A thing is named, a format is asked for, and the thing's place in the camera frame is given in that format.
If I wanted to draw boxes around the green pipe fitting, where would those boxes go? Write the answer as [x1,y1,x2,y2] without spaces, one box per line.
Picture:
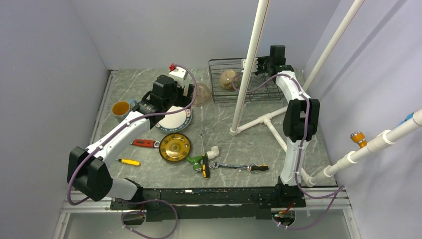
[186,155,203,173]

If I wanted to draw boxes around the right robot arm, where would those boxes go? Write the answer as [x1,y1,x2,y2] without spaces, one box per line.
[257,45,320,186]

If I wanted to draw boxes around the yellow brown patterned plate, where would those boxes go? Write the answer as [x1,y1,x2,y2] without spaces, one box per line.
[159,133,192,163]

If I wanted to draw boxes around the small yellow screwdriver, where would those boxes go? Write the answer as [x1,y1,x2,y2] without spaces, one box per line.
[118,158,141,167]

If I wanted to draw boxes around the orange valve knob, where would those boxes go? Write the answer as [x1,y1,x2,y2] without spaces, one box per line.
[350,131,367,148]

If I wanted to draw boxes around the white pvc elbow fitting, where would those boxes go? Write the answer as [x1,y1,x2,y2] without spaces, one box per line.
[206,146,219,160]

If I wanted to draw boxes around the blue butterfly mug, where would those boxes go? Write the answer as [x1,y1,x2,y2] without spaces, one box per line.
[111,99,137,123]

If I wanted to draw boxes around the brown glass plate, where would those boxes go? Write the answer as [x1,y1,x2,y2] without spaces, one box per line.
[193,83,211,107]

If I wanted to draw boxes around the white pvc pipe frame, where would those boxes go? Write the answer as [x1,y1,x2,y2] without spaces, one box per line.
[230,0,422,187]

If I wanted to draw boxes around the green rimmed white plate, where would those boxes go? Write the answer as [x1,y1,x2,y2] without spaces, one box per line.
[155,109,193,133]

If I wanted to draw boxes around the red handled adjustable wrench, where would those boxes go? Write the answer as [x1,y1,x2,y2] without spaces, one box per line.
[132,139,160,148]

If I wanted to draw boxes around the steel ratchet wrench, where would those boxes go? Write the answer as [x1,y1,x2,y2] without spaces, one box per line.
[209,160,269,174]

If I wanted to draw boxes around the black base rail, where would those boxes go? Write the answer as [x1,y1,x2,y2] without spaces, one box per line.
[110,184,306,222]

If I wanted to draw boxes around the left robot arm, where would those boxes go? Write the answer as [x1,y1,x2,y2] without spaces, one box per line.
[67,75,198,209]

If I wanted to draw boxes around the black yellow screwdriver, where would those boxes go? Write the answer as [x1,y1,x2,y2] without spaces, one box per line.
[200,130,210,179]

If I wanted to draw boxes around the black wire dish rack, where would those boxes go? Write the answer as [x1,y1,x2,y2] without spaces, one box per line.
[208,58,291,104]

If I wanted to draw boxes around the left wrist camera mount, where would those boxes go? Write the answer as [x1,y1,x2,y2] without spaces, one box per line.
[168,63,188,88]

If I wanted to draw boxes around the white ceramic bowl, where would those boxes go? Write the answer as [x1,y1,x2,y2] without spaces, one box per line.
[219,70,240,90]

